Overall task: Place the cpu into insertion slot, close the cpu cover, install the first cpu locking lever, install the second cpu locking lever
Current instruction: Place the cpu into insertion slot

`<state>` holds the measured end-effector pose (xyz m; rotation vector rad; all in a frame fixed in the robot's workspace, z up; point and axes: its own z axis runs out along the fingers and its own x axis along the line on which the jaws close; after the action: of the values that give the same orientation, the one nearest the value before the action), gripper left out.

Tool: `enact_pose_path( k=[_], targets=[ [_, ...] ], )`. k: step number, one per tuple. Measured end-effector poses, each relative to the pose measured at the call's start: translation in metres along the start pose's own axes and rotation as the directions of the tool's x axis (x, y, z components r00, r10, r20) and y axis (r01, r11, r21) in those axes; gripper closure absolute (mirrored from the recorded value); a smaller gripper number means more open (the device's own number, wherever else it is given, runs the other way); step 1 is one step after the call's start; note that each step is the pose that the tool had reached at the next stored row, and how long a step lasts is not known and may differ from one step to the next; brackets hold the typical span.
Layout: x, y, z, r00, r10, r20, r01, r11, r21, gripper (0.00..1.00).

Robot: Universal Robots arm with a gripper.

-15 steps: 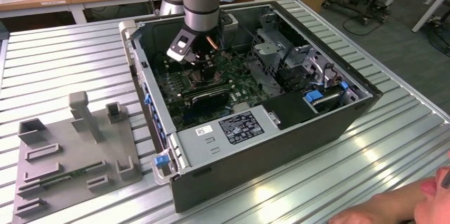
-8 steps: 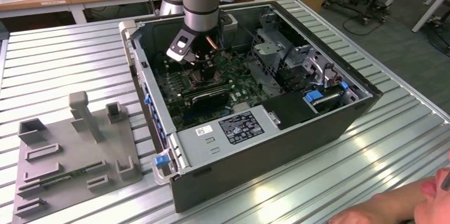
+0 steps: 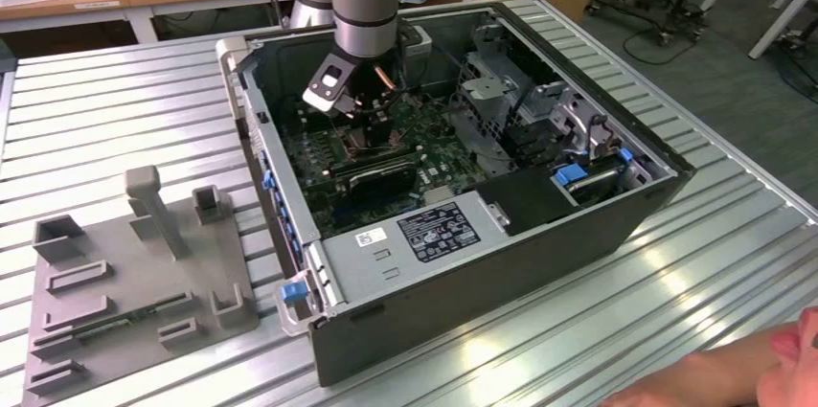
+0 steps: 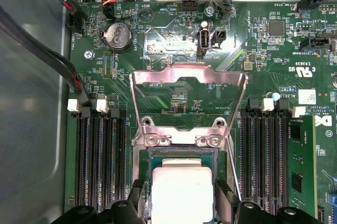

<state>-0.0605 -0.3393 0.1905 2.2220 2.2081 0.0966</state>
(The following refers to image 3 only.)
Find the silver power supply unit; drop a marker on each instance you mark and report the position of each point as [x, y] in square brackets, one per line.
[371, 278]

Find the green RAM stick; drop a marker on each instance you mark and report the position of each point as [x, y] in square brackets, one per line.
[117, 323]

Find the black open PC case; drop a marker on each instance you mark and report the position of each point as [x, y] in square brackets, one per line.
[479, 306]

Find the CPU square plate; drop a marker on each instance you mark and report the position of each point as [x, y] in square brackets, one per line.
[356, 140]

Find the small blue plastic clip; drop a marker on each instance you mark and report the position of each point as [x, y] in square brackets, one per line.
[626, 156]

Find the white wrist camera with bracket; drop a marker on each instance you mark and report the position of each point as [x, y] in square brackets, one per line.
[323, 93]

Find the black graphics card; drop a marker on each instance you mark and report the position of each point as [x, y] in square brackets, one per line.
[380, 182]

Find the silver metal drive cage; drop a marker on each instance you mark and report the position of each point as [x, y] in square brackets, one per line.
[479, 91]

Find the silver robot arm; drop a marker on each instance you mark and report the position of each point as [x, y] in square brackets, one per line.
[364, 5]

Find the blue plastic drive latch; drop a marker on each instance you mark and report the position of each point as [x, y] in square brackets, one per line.
[568, 174]

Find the black RAM slot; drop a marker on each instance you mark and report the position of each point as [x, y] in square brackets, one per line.
[376, 165]
[376, 159]

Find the green motherboard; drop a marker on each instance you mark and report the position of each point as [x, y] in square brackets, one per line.
[447, 163]

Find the small silver chipset heatsink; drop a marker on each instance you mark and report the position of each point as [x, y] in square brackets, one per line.
[439, 196]

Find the grey parts rack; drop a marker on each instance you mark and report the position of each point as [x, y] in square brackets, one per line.
[128, 273]

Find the CPU socket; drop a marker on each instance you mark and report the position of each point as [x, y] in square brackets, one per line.
[349, 154]

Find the blue card retention latch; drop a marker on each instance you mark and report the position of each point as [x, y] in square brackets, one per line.
[267, 179]

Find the person's bare forearm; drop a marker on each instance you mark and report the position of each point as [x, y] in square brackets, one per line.
[740, 368]

